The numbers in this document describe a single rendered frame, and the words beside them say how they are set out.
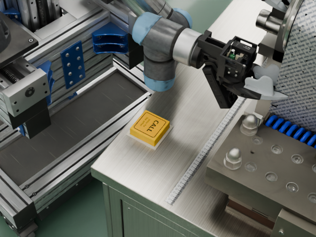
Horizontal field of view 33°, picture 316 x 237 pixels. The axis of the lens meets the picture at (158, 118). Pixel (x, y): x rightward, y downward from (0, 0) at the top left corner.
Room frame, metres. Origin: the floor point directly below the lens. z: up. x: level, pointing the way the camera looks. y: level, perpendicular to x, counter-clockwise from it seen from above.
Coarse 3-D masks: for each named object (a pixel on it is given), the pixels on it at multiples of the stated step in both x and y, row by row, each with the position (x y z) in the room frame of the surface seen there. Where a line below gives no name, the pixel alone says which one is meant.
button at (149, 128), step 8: (144, 112) 0.83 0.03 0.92; (136, 120) 0.80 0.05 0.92; (144, 120) 0.80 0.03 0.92; (152, 120) 0.81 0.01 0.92; (160, 120) 0.81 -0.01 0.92; (136, 128) 0.78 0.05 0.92; (144, 128) 0.78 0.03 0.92; (152, 128) 0.78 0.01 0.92; (160, 128) 0.78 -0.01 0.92; (168, 128) 0.80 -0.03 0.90; (136, 136) 0.77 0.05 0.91; (144, 136) 0.76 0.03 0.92; (152, 136) 0.76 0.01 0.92; (160, 136) 0.77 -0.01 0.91; (152, 144) 0.75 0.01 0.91
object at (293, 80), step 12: (288, 60) 0.75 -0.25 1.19; (300, 60) 0.74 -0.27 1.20; (288, 72) 0.75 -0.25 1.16; (300, 72) 0.74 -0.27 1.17; (312, 72) 0.72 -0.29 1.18; (276, 84) 0.75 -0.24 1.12; (288, 84) 0.74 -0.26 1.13; (300, 84) 0.73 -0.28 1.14; (312, 84) 0.72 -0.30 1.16; (300, 96) 0.73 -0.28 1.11; (312, 96) 0.72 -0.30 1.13; (276, 108) 0.75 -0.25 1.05; (288, 108) 0.74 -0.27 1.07; (300, 108) 0.72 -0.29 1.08; (312, 108) 0.71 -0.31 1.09; (288, 120) 0.73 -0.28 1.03; (300, 120) 0.72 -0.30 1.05; (312, 120) 0.71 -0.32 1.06; (312, 132) 0.70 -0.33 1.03
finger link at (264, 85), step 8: (248, 80) 0.76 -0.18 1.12; (256, 80) 0.76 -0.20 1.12; (264, 80) 0.75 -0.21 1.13; (272, 80) 0.74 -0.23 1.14; (248, 88) 0.75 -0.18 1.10; (256, 88) 0.76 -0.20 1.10; (264, 88) 0.75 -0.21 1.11; (272, 88) 0.74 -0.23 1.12; (264, 96) 0.74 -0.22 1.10; (272, 96) 0.73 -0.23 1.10; (280, 96) 0.74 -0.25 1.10; (288, 96) 0.74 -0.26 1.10
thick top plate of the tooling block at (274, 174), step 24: (240, 120) 0.73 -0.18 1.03; (240, 144) 0.66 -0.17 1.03; (264, 144) 0.67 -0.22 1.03; (288, 144) 0.67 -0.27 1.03; (216, 168) 0.60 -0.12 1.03; (240, 168) 0.60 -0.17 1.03; (264, 168) 0.61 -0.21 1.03; (288, 168) 0.61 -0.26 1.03; (312, 168) 0.61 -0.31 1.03; (240, 192) 0.57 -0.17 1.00; (264, 192) 0.55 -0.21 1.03; (288, 192) 0.55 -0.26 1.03; (312, 192) 0.55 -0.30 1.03; (312, 216) 0.50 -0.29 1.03
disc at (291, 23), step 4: (300, 0) 0.78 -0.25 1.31; (300, 4) 0.78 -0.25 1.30; (296, 8) 0.77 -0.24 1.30; (296, 12) 0.76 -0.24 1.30; (292, 16) 0.76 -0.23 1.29; (292, 20) 0.75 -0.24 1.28; (292, 24) 0.76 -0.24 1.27; (288, 28) 0.75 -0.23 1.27; (288, 32) 0.75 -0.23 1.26; (284, 36) 0.75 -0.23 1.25; (288, 36) 0.75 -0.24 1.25; (284, 40) 0.75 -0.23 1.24; (284, 44) 0.75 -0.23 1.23; (284, 48) 0.76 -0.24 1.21
